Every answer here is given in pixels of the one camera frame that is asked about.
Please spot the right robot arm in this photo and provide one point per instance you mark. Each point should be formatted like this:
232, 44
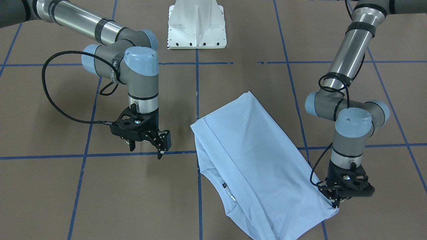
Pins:
121, 54

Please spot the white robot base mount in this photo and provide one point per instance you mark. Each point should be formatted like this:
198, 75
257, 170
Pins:
196, 24

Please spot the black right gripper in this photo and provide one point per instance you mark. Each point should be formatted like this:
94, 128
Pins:
152, 122

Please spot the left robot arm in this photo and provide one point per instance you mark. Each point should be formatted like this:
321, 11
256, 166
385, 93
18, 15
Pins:
355, 122

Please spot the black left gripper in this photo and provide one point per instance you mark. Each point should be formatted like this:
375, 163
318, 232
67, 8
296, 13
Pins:
332, 172

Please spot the light blue t-shirt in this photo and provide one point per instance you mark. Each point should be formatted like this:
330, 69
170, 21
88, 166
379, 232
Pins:
260, 176

